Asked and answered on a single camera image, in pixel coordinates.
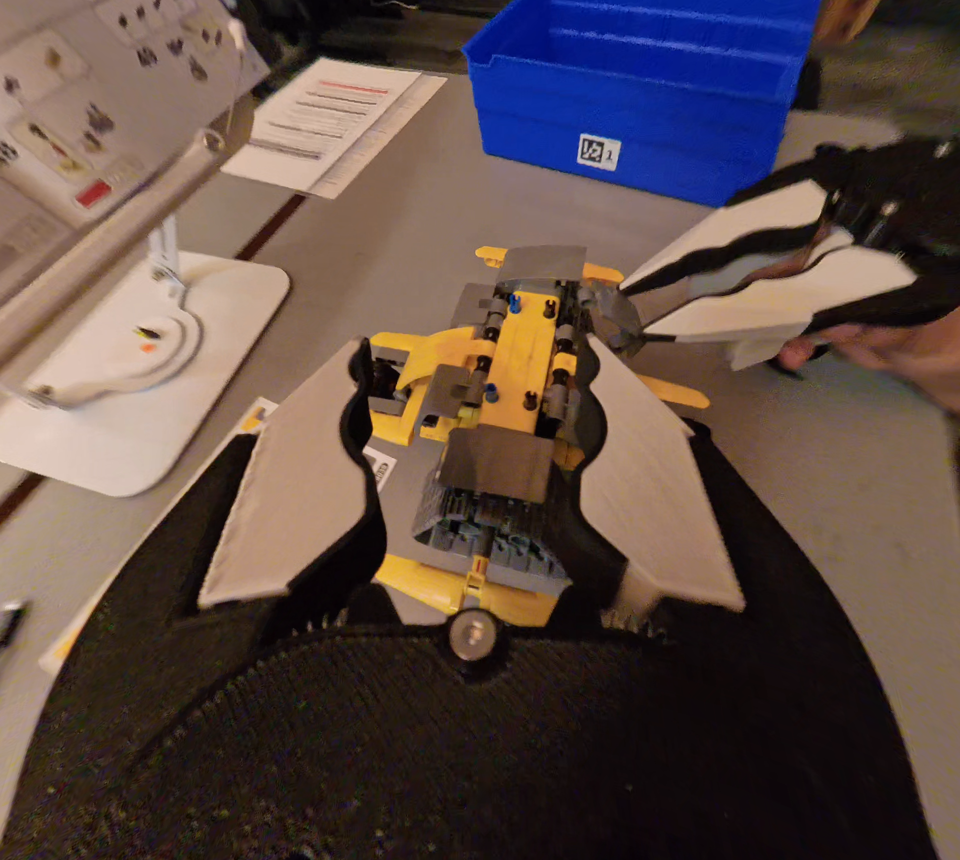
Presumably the yellow grey sticker sheet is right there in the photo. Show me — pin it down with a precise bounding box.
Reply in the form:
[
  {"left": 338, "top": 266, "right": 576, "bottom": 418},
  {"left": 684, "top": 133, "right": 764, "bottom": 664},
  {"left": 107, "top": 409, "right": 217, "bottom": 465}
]
[{"left": 39, "top": 395, "right": 399, "bottom": 677}]

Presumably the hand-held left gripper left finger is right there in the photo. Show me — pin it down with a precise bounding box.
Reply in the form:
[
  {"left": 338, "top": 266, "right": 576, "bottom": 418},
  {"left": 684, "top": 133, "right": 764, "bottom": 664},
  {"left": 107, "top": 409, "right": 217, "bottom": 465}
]
[{"left": 197, "top": 338, "right": 389, "bottom": 610}]

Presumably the yellow black toy tracked vehicle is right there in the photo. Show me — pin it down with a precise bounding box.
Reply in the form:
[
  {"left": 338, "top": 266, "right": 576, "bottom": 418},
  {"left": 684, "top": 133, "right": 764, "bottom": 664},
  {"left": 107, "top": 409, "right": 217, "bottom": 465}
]
[{"left": 367, "top": 245, "right": 710, "bottom": 627}]

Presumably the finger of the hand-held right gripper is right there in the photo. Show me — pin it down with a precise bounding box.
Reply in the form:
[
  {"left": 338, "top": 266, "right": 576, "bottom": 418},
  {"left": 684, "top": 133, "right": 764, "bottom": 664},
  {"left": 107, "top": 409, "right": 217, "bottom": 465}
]
[
  {"left": 639, "top": 245, "right": 920, "bottom": 345},
  {"left": 618, "top": 179, "right": 835, "bottom": 299}
]

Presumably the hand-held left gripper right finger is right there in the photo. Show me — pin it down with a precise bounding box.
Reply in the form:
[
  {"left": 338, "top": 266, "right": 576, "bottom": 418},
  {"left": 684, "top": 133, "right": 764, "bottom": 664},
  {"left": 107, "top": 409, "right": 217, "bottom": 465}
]
[{"left": 547, "top": 333, "right": 747, "bottom": 630}]

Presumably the white book stand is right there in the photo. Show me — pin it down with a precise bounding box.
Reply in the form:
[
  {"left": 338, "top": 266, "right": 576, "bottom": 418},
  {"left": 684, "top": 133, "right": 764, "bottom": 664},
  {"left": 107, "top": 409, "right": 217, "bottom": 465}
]
[{"left": 0, "top": 16, "right": 291, "bottom": 499}]

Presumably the white instruction booklet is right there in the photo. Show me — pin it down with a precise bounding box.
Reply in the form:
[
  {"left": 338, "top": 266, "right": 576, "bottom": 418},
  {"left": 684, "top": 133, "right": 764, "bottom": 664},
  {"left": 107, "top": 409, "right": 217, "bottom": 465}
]
[{"left": 0, "top": 0, "right": 271, "bottom": 231}]

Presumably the printed paper sheet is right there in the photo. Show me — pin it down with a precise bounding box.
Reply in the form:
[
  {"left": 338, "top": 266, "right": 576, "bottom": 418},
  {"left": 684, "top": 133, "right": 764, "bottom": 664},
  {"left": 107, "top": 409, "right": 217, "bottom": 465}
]
[{"left": 221, "top": 56, "right": 449, "bottom": 200}]

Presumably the person's right hand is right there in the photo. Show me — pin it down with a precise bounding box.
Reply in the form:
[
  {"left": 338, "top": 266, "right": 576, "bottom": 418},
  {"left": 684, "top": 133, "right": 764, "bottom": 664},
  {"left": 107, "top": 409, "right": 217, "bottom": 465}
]
[{"left": 776, "top": 308, "right": 960, "bottom": 415}]

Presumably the blue storage bin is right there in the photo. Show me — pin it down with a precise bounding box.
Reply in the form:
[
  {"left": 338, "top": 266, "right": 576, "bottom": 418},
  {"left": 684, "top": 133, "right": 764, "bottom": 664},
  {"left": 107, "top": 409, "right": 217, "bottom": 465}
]
[{"left": 461, "top": 0, "right": 826, "bottom": 209}]

